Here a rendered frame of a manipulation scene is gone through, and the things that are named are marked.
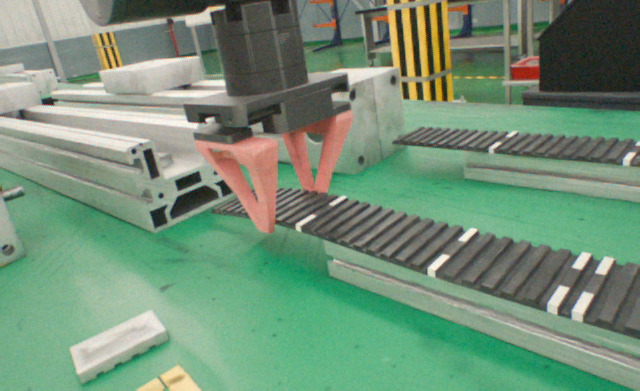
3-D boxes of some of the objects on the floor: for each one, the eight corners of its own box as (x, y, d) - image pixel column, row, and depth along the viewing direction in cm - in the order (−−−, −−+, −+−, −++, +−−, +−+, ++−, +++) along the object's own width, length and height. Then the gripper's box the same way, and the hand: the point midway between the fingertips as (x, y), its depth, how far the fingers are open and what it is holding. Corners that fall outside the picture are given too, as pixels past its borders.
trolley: (676, 98, 313) (691, -72, 278) (668, 122, 274) (684, -72, 239) (512, 100, 377) (510, -39, 342) (487, 119, 338) (481, -35, 304)
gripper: (217, 2, 25) (270, 258, 30) (342, -12, 32) (368, 200, 37) (156, 16, 30) (211, 236, 35) (276, 1, 37) (308, 188, 42)
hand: (290, 207), depth 36 cm, fingers closed on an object, 5 cm apart
